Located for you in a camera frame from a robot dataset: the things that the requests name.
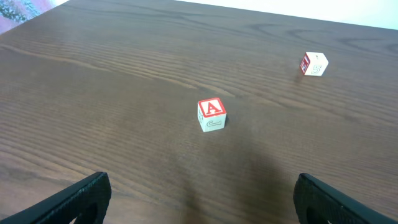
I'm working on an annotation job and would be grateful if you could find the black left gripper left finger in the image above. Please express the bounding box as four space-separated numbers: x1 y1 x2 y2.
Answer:
1 172 112 224

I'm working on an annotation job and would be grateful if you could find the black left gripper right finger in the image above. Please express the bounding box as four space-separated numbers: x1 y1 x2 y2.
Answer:
293 173 397 224

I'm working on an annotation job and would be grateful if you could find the red letter A block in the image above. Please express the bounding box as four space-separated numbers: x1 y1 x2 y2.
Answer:
197 98 227 132

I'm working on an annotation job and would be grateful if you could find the white block with number 5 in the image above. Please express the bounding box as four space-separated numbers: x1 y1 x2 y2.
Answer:
300 52 329 77

